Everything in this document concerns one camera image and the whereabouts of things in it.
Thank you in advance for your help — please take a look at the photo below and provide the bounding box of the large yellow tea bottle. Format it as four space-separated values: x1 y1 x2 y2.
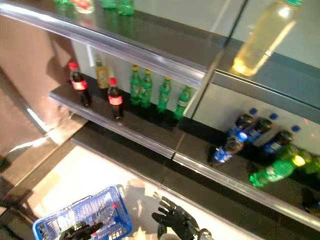
232 0 305 77

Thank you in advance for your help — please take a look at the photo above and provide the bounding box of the water bottle red cap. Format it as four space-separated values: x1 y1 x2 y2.
93 202 119 226

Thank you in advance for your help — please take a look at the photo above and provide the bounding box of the green soda bottle yellow cap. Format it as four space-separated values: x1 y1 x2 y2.
129 64 143 106
173 85 193 121
140 69 154 109
249 154 306 188
157 76 173 113

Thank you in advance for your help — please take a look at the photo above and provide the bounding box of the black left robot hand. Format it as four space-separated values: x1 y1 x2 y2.
58 221 105 240

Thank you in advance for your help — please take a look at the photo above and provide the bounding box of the small yellow tea bottle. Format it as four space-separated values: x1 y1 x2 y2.
94 58 111 90

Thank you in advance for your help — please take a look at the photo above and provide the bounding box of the dark metal frame pole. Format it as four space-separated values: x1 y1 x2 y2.
0 67 48 133

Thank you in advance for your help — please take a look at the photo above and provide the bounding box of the dark shelf board clear rail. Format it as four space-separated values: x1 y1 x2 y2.
0 0 226 90
172 117 320 232
48 74 201 160

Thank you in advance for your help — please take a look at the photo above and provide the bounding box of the black shelf base board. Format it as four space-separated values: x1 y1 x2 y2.
71 122 181 191
159 162 320 240

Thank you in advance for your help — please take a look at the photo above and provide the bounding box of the black glossy base plinth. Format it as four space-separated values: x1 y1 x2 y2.
0 117 88 201

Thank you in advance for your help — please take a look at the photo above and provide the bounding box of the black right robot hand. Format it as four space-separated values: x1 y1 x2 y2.
151 196 201 240

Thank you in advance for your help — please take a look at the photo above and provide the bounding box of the blue plastic shopping basket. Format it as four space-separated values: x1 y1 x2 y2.
32 184 134 240

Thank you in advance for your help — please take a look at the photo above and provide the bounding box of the green drink can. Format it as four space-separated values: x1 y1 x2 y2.
299 149 320 175

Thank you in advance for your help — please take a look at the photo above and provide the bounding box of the cola bottle red cap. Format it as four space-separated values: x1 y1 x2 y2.
68 61 92 107
107 77 125 120

